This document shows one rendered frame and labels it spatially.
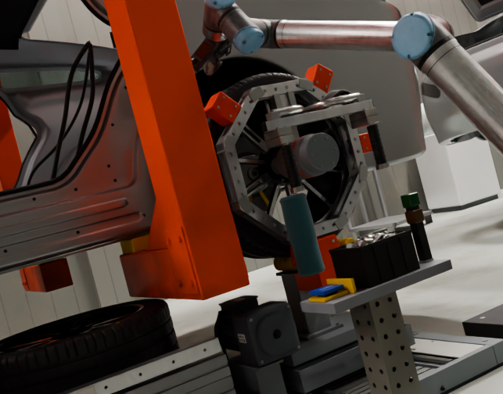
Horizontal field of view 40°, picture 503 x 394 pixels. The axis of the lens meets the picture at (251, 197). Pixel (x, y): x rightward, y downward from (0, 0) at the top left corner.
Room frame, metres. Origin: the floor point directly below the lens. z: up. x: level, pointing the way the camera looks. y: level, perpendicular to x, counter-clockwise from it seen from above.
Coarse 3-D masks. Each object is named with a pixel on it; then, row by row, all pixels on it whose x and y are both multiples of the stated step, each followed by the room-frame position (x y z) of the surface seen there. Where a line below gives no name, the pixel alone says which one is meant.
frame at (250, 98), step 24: (264, 96) 2.31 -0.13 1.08; (312, 96) 2.41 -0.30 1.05; (240, 120) 2.26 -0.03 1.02; (336, 120) 2.48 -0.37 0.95; (216, 144) 2.27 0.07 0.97; (360, 144) 2.47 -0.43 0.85; (240, 168) 2.23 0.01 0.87; (360, 168) 2.46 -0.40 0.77; (240, 192) 2.22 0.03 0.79; (360, 192) 2.45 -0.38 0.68; (240, 216) 2.28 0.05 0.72; (264, 216) 2.25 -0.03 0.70; (336, 216) 2.41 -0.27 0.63; (288, 240) 2.28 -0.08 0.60
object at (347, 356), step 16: (336, 352) 2.40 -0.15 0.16; (352, 352) 2.37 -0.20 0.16; (288, 368) 2.34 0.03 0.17; (304, 368) 2.34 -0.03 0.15; (320, 368) 2.31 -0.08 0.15; (336, 368) 2.34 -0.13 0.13; (352, 368) 2.36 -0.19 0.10; (288, 384) 2.35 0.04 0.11; (304, 384) 2.27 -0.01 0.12; (320, 384) 2.30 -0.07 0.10
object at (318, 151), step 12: (300, 144) 2.24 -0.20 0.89; (312, 144) 2.20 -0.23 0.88; (324, 144) 2.22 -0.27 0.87; (336, 144) 2.25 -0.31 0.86; (276, 156) 2.37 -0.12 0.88; (300, 156) 2.22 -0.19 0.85; (312, 156) 2.20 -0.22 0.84; (324, 156) 2.22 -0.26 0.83; (336, 156) 2.24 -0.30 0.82; (300, 168) 2.24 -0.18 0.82; (312, 168) 2.21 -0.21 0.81; (324, 168) 2.21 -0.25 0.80
